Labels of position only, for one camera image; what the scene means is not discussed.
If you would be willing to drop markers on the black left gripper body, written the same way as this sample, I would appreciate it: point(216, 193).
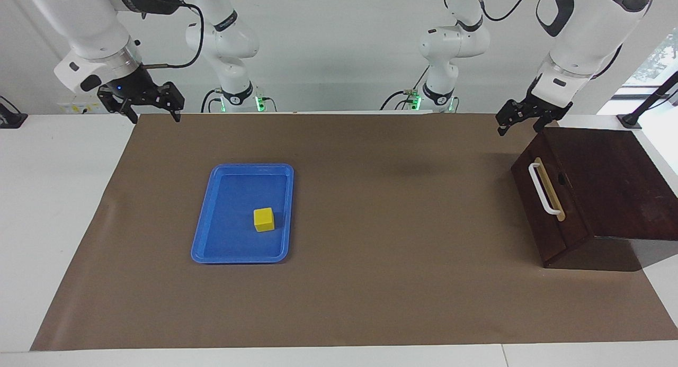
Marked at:
point(545, 102)

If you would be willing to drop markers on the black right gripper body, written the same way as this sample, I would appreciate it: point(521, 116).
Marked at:
point(135, 89)

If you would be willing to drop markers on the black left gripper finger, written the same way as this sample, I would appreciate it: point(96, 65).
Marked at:
point(543, 122)
point(513, 112)

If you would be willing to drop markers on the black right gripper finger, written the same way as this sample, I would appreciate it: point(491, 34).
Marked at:
point(174, 99)
point(119, 103)

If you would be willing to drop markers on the dark wood drawer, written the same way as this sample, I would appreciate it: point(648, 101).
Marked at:
point(535, 224)

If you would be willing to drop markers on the yellow cube block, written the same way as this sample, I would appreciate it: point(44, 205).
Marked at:
point(264, 220)

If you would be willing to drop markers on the dark wood drawer cabinet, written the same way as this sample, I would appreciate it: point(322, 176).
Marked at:
point(609, 187)

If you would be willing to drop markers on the bright window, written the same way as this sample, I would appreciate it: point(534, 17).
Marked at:
point(662, 54)

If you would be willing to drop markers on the blue plastic tray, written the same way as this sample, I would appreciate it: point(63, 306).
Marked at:
point(233, 234)

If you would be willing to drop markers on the brown paper table mat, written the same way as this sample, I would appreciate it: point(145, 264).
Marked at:
point(371, 277)

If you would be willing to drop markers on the white wall socket box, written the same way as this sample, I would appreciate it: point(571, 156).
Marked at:
point(79, 108)

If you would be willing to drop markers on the black camera stand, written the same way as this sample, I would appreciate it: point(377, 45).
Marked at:
point(629, 121)

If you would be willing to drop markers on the black clamp mount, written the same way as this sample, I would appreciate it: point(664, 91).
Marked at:
point(10, 121)

